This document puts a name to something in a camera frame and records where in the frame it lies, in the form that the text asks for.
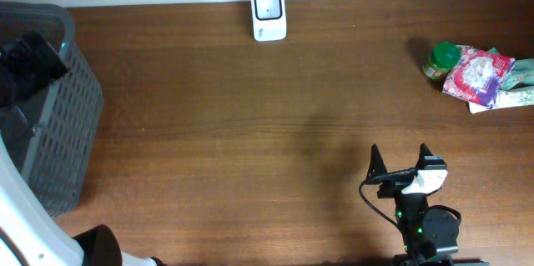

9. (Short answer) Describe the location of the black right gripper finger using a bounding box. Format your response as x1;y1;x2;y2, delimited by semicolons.
419;143;433;158
367;143;388;177

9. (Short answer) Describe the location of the pink purple tissue pack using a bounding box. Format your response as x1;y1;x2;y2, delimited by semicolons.
442;46;516;108

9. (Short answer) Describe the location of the green lid jar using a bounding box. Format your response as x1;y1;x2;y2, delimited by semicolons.
421;42;461;80

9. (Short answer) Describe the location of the white floral cream tube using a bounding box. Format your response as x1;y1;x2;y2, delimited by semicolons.
468;86;533;113

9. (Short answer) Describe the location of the teal wet wipes pack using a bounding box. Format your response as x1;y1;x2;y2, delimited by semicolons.
486;57;533;93

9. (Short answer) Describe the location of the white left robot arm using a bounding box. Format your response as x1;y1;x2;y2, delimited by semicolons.
1;30;162;266

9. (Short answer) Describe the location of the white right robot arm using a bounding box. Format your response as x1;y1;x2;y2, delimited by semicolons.
359;144;487;266

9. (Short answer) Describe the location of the white barcode scanner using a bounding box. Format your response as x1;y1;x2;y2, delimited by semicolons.
250;0;287;42

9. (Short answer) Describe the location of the grey plastic basket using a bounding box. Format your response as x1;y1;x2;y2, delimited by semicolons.
1;2;103;217

